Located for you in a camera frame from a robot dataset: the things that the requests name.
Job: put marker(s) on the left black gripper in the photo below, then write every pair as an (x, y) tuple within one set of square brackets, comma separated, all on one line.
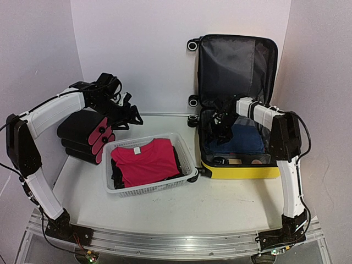
[(126, 117)]

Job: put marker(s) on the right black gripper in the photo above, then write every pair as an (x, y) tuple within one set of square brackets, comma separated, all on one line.
[(225, 137)]

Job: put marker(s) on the magenta t-shirt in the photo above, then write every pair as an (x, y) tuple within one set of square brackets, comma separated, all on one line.
[(145, 162)]

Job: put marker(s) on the yellow Pikachu suitcase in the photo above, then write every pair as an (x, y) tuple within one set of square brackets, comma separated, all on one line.
[(233, 66)]

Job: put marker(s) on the white plastic basket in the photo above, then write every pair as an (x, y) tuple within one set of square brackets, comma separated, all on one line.
[(146, 164)]

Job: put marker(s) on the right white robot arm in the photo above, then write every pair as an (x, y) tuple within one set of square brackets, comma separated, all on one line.
[(284, 147)]

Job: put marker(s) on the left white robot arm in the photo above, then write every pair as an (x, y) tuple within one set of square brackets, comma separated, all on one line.
[(22, 131)]

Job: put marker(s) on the blue folded garment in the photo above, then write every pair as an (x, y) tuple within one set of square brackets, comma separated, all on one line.
[(246, 140)]

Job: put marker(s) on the black round compact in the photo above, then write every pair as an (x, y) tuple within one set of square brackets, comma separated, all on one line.
[(220, 160)]

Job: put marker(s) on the square tan makeup compact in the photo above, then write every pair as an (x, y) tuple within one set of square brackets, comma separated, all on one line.
[(234, 161)]

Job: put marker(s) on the black pink drawer organizer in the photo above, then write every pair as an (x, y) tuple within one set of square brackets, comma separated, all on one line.
[(84, 134)]

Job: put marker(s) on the round pink powder puff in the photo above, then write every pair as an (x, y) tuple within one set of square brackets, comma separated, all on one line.
[(256, 161)]

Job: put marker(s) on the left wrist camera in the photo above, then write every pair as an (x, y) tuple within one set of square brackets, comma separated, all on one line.
[(124, 99)]

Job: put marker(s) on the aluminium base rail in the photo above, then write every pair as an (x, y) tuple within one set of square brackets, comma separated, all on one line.
[(197, 247)]

